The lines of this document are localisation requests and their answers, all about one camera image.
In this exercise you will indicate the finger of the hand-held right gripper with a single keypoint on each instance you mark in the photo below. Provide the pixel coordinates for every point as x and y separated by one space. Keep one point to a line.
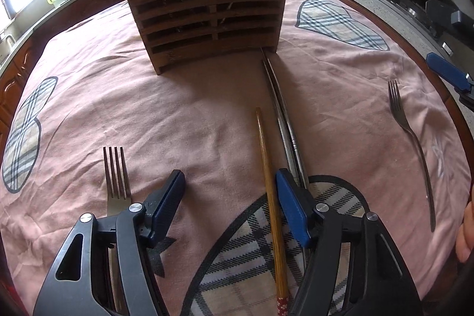
446 70
437 14

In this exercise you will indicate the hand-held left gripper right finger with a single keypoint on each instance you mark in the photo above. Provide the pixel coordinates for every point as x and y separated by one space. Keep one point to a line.
292 208

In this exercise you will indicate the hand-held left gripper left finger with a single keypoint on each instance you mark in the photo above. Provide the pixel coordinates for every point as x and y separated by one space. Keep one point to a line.
166 208

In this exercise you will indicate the wooden red-end chopstick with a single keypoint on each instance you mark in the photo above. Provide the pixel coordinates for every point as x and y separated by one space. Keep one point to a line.
268 190

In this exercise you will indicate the steel fork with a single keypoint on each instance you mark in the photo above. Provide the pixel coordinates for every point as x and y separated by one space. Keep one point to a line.
116 205
401 119

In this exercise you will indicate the person's right hand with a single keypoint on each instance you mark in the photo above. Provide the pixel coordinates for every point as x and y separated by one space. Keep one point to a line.
466 234

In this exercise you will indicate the black gas stove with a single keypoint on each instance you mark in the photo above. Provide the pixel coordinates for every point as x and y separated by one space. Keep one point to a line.
411 5

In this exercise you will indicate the pink plaid-heart tablecloth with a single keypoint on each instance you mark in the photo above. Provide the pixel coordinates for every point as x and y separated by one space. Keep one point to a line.
203 116

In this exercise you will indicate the wooden lower kitchen cabinets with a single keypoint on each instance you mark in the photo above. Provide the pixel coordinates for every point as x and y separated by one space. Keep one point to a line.
14 79

